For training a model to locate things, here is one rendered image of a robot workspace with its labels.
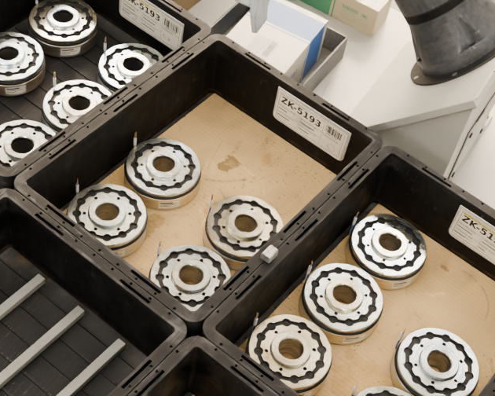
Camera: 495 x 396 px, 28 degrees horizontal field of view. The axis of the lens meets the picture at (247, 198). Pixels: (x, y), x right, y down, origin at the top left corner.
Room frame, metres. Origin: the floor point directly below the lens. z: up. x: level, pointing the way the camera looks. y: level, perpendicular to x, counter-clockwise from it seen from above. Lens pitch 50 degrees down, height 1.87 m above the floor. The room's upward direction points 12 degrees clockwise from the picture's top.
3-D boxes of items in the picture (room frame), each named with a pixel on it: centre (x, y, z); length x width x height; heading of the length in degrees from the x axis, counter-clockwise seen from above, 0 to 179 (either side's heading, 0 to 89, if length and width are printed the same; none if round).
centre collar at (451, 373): (0.64, -0.27, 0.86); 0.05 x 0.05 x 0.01
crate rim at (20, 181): (0.83, 0.06, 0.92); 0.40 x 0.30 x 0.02; 151
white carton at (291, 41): (1.24, 0.02, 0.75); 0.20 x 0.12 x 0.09; 160
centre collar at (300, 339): (0.62, -0.09, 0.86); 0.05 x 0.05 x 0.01
